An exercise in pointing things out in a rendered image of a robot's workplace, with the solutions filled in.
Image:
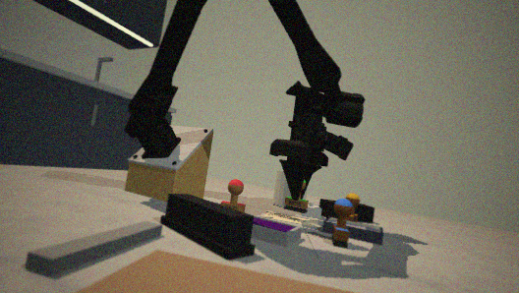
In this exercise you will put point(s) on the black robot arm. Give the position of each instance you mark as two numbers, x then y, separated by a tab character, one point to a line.
153	99

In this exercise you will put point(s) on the wooden stamp with red knob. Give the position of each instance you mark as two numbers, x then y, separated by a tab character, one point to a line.
235	188

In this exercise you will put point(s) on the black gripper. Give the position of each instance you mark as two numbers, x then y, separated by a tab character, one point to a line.
302	159

